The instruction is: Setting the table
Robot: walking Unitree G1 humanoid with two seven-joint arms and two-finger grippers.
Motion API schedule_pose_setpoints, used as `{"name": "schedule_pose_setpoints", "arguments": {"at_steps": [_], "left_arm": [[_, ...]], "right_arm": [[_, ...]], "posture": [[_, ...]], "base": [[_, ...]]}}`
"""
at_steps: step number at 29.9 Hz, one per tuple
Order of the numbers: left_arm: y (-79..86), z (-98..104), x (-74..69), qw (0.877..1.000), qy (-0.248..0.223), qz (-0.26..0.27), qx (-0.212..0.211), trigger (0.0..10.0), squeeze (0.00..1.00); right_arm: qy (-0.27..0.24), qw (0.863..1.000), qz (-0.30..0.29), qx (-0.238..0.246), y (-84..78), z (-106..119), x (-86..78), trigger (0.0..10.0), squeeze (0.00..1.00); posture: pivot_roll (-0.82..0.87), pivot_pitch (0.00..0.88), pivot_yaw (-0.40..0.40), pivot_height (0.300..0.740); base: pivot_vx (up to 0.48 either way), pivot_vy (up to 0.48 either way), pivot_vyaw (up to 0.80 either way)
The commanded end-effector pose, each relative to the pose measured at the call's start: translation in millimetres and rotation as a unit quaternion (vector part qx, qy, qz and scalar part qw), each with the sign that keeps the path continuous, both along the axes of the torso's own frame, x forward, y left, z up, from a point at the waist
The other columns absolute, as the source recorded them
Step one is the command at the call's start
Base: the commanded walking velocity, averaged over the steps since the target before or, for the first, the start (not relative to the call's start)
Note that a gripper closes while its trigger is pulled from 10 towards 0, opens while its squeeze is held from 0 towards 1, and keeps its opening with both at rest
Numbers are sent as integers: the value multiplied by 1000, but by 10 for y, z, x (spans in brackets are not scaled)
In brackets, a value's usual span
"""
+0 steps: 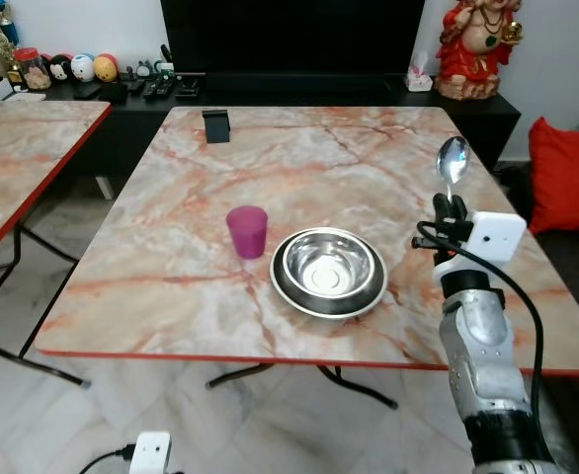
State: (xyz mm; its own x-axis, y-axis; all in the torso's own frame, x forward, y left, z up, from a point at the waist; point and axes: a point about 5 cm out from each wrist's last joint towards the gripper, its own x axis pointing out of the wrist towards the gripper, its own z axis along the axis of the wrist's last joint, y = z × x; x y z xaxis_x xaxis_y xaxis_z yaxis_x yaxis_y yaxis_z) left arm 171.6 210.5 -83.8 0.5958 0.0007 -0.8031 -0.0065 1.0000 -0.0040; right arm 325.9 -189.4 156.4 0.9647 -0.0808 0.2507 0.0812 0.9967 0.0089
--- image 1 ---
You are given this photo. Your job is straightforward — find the red cushion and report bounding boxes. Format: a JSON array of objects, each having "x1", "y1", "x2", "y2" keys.
[{"x1": 529, "y1": 117, "x2": 579, "y2": 235}]

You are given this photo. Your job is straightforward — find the yellow red round toy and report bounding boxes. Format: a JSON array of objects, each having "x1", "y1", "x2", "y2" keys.
[{"x1": 93, "y1": 53, "x2": 120, "y2": 83}]

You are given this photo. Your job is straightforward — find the white pink tissue holder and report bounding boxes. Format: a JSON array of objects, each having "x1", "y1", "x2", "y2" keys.
[{"x1": 406, "y1": 51, "x2": 435, "y2": 93}]

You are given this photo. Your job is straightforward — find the black TV console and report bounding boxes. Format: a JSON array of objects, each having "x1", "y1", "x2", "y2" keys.
[{"x1": 0, "y1": 72, "x2": 522, "y2": 181}]

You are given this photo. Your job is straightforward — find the red-lidded glass jar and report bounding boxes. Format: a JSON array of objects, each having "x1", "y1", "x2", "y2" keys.
[{"x1": 15, "y1": 47, "x2": 52, "y2": 92}]

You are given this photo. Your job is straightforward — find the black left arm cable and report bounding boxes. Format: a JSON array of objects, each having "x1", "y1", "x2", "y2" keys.
[{"x1": 80, "y1": 445, "x2": 137, "y2": 474}]

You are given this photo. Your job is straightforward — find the steel spoon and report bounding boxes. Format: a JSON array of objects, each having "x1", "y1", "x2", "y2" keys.
[{"x1": 437, "y1": 136, "x2": 471, "y2": 204}]

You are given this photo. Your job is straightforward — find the white blue round toy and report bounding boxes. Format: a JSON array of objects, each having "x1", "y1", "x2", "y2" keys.
[{"x1": 70, "y1": 52, "x2": 96, "y2": 83}]

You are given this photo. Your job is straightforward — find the steel bowl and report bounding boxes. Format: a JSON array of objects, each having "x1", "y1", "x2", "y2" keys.
[{"x1": 282, "y1": 230, "x2": 377, "y2": 300}]

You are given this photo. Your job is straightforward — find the purple plastic cup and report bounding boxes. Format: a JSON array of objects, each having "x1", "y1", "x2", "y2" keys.
[{"x1": 226, "y1": 205, "x2": 270, "y2": 260}]

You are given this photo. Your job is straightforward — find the gold trophy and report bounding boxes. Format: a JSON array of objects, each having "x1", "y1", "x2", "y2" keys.
[{"x1": 0, "y1": 0, "x2": 24, "y2": 86}]

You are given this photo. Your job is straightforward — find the black television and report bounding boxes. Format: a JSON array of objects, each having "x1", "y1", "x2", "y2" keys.
[{"x1": 161, "y1": 0, "x2": 427, "y2": 76}]

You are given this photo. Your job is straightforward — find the dark grey sofa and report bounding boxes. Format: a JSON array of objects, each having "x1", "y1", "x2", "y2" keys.
[{"x1": 497, "y1": 163, "x2": 579, "y2": 465}]

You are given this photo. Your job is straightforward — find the black metal table frame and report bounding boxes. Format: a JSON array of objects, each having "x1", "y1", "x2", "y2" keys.
[
  {"x1": 206, "y1": 361, "x2": 400, "y2": 411},
  {"x1": 0, "y1": 222, "x2": 92, "y2": 388}
]

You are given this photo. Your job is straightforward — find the red laughing Buddha statue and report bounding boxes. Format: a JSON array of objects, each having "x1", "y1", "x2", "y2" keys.
[{"x1": 436, "y1": 0, "x2": 523, "y2": 102}]

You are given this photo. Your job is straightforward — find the black white round toy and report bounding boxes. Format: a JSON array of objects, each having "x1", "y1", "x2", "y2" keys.
[{"x1": 49, "y1": 54, "x2": 73, "y2": 83}]

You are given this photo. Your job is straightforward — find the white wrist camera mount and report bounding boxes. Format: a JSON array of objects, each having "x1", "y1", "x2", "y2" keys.
[
  {"x1": 129, "y1": 432, "x2": 172, "y2": 474},
  {"x1": 433, "y1": 211, "x2": 528, "y2": 288}
]

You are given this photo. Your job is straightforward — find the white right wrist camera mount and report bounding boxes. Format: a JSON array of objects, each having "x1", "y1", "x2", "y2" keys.
[{"x1": 433, "y1": 211, "x2": 528, "y2": 288}]

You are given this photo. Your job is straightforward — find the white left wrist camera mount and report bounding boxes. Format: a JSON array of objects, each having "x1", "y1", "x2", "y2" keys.
[{"x1": 129, "y1": 432, "x2": 172, "y2": 474}]

